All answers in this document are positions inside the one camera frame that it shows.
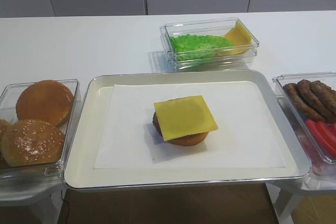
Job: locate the brown patty on burger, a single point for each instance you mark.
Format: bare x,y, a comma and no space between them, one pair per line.
156,124

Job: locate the left brown patty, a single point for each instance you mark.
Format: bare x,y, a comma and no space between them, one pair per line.
293,94

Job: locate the white paper sheet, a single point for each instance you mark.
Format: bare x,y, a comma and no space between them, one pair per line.
247,135

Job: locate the yellow cheese slice on burger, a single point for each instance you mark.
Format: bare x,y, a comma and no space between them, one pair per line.
183,117

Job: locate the middle red tomato slice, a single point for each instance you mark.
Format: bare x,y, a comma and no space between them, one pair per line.
327,133

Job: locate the sesame bun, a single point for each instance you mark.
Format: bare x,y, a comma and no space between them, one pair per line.
4,125
31,142

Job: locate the clear patty tomato container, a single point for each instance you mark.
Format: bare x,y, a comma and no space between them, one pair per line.
319,156

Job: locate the bottom bun on tray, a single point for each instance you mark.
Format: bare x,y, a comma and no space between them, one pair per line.
189,140

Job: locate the left red tomato slice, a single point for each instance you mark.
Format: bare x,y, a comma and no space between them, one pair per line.
312,125

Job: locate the clear lettuce cheese container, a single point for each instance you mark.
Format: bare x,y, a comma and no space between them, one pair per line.
215,27

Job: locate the clear bun container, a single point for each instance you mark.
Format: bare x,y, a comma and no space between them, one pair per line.
9,97

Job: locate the middle brown patty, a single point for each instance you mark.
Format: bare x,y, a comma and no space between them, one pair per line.
313,101

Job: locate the right brown patty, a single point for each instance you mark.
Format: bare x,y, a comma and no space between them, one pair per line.
325,94

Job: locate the white serving tray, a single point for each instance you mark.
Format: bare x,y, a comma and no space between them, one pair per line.
80,171

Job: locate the green lettuce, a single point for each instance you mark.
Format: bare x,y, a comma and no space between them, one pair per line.
195,47

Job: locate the plain bun bottom in container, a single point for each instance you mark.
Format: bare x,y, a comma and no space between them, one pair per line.
48,100

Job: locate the right red tomato slice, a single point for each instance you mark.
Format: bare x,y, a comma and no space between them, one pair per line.
331,127

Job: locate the yellow cheese slices in container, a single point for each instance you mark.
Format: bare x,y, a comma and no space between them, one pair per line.
241,39

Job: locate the red tomato slice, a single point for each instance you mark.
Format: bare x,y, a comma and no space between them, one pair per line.
327,133
312,125
331,127

